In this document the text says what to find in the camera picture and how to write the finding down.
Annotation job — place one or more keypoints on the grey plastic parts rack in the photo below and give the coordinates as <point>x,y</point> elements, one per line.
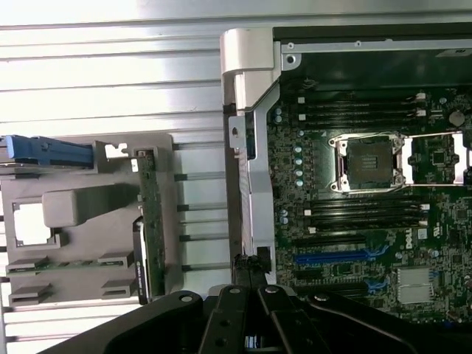
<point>92,243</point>

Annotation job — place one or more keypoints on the silver socket cover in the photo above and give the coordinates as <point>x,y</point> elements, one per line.
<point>457,158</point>

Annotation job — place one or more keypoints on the blue expansion slot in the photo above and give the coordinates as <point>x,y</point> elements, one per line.
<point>328,257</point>

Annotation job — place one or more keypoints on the CPU socket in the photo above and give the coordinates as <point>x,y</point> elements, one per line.
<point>368,162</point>

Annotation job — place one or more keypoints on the hard disk in blue caddy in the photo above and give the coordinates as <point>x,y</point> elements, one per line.
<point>55,151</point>

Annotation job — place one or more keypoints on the green RAM stick bare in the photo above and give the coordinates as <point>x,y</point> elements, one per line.
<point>55,268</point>

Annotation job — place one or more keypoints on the black open PC case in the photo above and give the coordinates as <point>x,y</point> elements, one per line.
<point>258,155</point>

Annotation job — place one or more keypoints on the green Dell motherboard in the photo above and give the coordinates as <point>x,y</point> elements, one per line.
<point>405,250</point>

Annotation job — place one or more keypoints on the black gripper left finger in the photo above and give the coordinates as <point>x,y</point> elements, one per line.
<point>225,317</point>

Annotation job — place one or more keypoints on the silver CPU chip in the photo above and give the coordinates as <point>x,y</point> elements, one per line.
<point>31,225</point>

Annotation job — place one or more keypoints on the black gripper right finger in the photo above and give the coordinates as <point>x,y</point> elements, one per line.
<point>284,317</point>

